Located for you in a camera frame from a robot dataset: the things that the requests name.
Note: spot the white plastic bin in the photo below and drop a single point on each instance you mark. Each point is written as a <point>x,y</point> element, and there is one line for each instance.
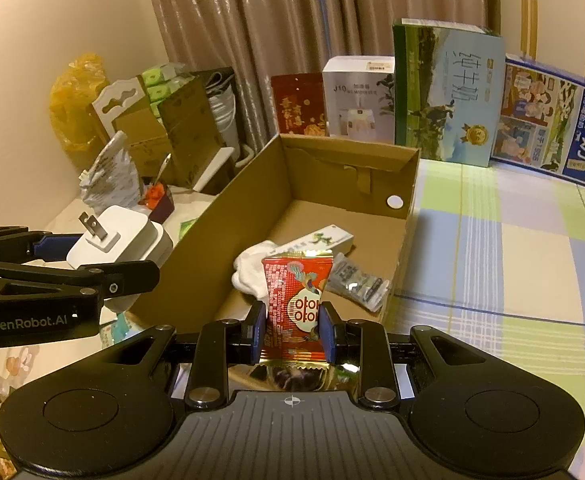
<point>217,165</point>

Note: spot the printed silver bag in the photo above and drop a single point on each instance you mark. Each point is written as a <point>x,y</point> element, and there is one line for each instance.
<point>110,175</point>

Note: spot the beige curtain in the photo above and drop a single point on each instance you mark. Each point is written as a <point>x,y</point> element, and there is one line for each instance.
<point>282,20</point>

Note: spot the white humidifier box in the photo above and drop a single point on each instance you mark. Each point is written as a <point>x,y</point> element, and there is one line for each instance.
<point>357,100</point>

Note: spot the white sock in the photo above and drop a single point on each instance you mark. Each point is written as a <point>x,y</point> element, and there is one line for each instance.
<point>250,270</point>

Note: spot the wooden slat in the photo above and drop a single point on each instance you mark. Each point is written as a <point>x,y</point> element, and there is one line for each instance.
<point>528,25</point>

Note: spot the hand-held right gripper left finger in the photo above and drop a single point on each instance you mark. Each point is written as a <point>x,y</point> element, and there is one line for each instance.
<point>258,332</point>

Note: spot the white charger plug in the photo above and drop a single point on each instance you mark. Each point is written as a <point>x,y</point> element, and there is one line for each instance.
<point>130,235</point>

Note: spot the cartoon printed bed sheet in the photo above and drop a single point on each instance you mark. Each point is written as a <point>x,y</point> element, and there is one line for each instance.
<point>7,375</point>

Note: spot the stack of green tissue packs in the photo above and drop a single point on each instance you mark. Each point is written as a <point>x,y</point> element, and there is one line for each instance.
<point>160,82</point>

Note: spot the blue milk carton box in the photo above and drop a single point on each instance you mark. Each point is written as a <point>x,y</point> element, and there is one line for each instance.
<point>552,125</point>

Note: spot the metal spoon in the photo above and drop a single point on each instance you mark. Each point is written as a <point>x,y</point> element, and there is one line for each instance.
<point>161,167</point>

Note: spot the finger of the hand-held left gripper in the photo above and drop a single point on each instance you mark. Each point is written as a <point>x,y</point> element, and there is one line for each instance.
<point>47,246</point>
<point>122,277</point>

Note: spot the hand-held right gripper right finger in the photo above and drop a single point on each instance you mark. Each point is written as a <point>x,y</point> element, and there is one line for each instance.
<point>326,332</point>

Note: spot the red gift box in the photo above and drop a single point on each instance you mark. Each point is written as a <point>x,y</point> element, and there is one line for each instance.
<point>297,105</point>

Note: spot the red snack packet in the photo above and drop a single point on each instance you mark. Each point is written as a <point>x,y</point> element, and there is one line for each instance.
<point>297,290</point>

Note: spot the brown carton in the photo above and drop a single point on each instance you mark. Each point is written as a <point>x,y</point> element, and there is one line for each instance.
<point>192,130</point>

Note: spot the yellow plastic bag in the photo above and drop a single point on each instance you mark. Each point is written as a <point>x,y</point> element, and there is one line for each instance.
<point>77,105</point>

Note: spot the cardboard box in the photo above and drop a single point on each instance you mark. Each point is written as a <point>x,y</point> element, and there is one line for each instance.
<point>312,190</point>

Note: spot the silver foil packet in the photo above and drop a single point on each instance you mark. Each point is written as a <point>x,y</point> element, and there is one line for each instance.
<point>360,282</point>

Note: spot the long white green box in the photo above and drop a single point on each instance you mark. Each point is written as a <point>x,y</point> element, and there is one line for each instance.
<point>317,240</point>

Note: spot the green milk carton box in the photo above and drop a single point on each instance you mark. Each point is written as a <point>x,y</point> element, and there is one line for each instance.
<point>447,95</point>

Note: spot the flat green tissue pack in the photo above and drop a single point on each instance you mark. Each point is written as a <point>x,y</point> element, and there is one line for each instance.
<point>187,227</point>

